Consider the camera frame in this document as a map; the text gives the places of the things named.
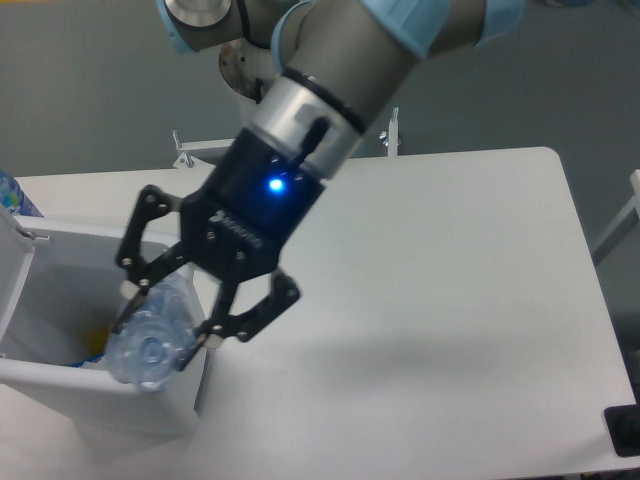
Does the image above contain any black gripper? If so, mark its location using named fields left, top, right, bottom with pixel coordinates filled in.
left=110, top=127, right=325, bottom=371

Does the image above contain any clear crushed plastic bottle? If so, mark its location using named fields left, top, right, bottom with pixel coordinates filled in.
left=104, top=273, right=195, bottom=393

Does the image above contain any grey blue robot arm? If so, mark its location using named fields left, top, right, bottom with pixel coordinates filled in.
left=106, top=1, right=525, bottom=375

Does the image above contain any yellow trash piece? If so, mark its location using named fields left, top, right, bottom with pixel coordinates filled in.
left=85, top=327, right=110, bottom=355

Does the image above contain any white plastic trash can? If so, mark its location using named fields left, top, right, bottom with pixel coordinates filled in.
left=1, top=209, right=208, bottom=436

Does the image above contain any blue patterned bottle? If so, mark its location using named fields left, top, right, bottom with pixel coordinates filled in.
left=0, top=170, right=43, bottom=217

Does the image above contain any black device at table edge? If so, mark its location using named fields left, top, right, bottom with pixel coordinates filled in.
left=604, top=404, right=639, bottom=458

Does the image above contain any white pedestal base frame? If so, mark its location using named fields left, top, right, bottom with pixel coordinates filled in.
left=172, top=105, right=402, bottom=169

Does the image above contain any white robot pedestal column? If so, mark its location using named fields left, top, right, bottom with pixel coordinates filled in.
left=218, top=38, right=278, bottom=126

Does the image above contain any white frame at right edge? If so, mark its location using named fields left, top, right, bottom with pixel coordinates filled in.
left=591, top=169, right=639, bottom=265

